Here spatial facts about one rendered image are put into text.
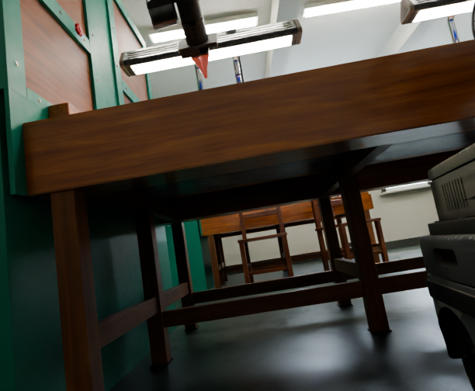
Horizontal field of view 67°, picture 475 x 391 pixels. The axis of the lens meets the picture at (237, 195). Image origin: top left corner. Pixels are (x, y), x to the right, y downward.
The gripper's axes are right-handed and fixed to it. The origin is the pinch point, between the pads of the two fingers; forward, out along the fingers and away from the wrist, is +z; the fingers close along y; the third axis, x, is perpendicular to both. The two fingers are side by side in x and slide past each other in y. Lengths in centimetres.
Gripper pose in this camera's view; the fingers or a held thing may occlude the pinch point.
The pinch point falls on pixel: (206, 74)
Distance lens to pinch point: 104.9
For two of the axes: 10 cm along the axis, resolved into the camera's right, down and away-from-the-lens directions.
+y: -9.8, 1.8, 0.6
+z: 1.7, 7.2, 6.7
